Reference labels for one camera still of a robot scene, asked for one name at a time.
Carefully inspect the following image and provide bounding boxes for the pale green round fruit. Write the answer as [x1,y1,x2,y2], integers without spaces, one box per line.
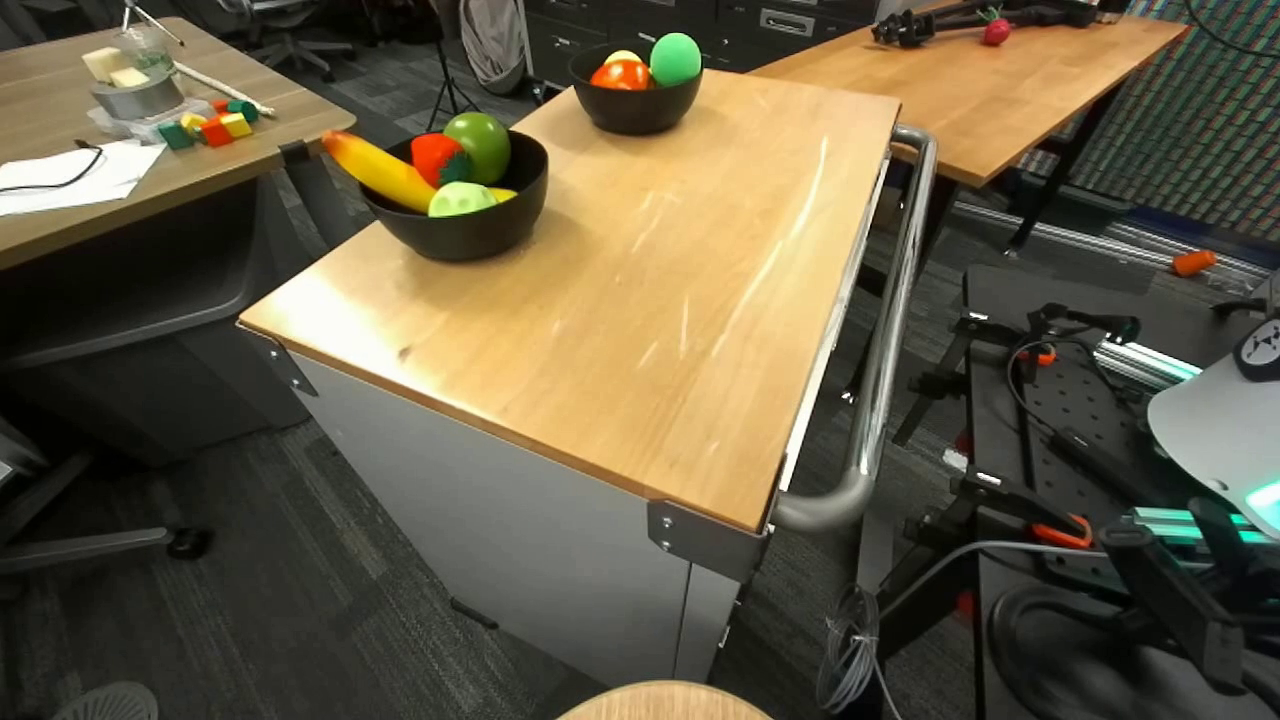
[424,180,519,219]

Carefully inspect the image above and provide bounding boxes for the dark green toy pear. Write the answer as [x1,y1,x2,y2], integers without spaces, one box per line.
[441,108,517,187]

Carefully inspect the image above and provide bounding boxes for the red toy apple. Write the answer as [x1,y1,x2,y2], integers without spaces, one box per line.
[587,55,656,98]

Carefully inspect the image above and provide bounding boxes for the small red ball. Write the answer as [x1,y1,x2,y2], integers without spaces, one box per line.
[409,128,470,191]

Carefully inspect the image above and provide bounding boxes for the bright green ball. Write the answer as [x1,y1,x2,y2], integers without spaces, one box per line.
[648,27,707,92]

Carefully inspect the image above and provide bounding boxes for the yellow toy banana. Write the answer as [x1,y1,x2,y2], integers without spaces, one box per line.
[318,128,441,215]

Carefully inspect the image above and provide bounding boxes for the black bowl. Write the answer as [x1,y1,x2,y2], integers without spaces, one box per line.
[355,125,552,266]
[570,54,707,141]

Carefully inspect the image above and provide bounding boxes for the white cart with wooden top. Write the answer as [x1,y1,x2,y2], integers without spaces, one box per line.
[236,63,939,692]

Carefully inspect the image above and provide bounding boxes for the round wooden stool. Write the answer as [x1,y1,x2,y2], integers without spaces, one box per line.
[554,678,779,720]

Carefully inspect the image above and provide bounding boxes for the wooden office desk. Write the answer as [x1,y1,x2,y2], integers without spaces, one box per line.
[752,5,1192,258]
[0,11,358,473]

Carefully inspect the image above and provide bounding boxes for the black clamp tool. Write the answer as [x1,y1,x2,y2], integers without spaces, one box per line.
[872,0,1115,54]

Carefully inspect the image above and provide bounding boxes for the black office chair base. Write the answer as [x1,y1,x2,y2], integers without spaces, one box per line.
[217,0,352,79]

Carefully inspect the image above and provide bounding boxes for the white plastic rod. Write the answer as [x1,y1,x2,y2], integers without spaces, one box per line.
[167,55,280,119]

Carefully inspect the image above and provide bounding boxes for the silver aluminium bar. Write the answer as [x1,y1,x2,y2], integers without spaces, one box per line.
[1087,333,1206,392]

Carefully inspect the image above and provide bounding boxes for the small orange object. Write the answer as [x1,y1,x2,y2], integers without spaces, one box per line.
[1166,243,1219,285]

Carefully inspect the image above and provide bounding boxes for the white paper sheets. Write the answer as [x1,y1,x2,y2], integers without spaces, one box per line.
[0,135,172,219]

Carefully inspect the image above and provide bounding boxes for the clear plastic container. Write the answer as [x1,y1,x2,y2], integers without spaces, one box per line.
[79,19,185,125]

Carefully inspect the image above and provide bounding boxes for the grey office chair base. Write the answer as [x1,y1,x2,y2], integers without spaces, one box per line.
[0,412,217,581]

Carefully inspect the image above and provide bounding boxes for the silver cart handle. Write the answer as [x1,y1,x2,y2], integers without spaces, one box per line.
[772,125,939,540]

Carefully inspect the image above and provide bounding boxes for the grey cable bundle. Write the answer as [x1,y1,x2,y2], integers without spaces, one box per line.
[812,583,925,720]

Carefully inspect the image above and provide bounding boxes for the orange handled clamp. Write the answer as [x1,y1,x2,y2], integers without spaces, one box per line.
[1027,509,1099,556]
[1007,341,1063,381]

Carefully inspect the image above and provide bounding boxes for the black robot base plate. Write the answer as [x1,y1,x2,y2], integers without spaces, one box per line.
[959,258,1280,720]

